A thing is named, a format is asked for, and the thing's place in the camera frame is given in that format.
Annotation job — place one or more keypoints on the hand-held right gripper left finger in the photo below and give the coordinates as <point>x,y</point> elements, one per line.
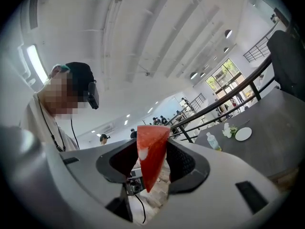
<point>83,175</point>

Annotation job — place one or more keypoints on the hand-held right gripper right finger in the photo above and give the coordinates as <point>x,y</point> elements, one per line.
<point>214,175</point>

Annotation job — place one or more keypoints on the red watermelon slice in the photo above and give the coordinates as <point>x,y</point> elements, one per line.
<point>152,151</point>

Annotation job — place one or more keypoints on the white flower bouquet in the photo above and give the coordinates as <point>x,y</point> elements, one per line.
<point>227,131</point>

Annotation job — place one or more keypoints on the white round plate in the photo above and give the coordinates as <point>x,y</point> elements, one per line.
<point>243,134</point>

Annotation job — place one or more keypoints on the beige sweatshirt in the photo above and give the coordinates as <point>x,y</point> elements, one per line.
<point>33,123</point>

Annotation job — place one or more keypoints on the person's head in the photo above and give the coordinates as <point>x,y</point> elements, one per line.
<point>62,96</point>

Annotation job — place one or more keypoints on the black metal railing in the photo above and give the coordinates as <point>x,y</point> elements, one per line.
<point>256,92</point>

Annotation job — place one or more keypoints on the large glass window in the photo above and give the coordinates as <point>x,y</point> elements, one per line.
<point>226,77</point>

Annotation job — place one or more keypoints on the black pendant lamp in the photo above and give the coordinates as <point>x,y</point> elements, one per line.
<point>194,75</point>
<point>202,75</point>
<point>226,49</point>
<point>228,33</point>

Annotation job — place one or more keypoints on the teal hair clip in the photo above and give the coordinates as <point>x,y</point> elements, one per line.
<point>63,67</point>

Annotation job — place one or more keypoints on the oblong white light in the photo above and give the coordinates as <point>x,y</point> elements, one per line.
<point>35,63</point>

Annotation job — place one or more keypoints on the grey balcony railing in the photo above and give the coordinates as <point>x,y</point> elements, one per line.
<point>257,49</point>

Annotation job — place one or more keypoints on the black office chair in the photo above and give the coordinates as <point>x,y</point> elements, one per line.
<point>286,61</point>

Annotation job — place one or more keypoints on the small grey action camera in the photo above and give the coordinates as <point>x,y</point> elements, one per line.
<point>136,186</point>

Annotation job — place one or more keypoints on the black head-worn camera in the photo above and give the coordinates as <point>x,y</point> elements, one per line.
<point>93,96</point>

